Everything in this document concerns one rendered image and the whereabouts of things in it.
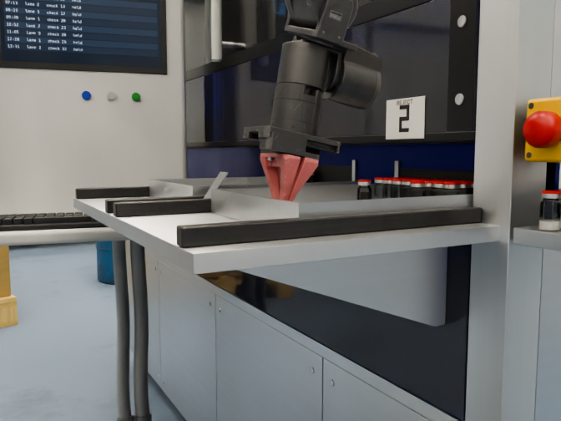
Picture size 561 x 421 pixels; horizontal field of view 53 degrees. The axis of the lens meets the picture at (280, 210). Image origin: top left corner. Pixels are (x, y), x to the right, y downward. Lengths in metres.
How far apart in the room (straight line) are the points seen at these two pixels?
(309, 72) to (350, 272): 0.25
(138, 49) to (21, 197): 0.47
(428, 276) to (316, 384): 0.44
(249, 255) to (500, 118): 0.37
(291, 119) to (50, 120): 0.94
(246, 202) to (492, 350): 0.37
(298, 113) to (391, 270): 0.24
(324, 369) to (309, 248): 0.58
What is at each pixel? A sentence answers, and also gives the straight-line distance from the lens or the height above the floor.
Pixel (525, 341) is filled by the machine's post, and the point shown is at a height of 0.73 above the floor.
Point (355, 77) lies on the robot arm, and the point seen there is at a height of 1.06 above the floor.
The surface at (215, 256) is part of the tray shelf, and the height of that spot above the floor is 0.88.
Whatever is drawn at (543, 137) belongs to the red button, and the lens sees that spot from 0.66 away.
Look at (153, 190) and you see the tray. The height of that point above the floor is 0.89.
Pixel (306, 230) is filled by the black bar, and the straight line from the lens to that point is 0.60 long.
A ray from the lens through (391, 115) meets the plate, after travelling 0.89.
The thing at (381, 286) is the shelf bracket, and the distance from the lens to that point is 0.74.
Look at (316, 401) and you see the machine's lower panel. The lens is 1.17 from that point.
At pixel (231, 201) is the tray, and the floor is 0.90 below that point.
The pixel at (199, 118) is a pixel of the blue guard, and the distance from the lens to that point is 1.63.
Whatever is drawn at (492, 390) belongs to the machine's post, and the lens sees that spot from 0.80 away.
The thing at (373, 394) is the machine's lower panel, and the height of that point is 0.57.
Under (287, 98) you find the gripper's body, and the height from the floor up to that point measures 1.03.
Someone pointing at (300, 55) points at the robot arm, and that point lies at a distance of 0.66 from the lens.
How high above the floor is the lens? 0.97
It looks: 6 degrees down
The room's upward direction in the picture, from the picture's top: straight up
